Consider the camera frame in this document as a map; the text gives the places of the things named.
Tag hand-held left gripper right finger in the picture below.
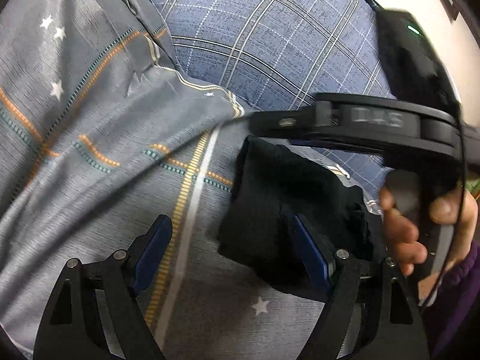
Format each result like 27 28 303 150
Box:
292 214 432 360

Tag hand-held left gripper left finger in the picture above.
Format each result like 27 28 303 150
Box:
34 214 174 360

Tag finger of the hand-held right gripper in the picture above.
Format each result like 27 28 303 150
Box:
249 99 340 147

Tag black pants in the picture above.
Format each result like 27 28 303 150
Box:
217 135 387 302

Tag person's right forearm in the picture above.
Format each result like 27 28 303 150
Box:
424 238 480 360

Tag person's right hand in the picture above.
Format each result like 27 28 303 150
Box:
379 185 479 276

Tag grey striped bed sheet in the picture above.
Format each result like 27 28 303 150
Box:
0 0 379 360

